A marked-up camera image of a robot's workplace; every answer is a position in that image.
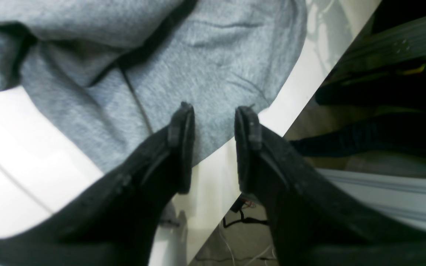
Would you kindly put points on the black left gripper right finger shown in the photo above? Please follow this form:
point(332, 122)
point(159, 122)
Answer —
point(313, 222)

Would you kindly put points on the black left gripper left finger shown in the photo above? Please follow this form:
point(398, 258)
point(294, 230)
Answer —
point(114, 221)

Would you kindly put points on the grey t-shirt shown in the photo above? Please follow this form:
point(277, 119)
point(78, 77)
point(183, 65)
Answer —
point(108, 73)

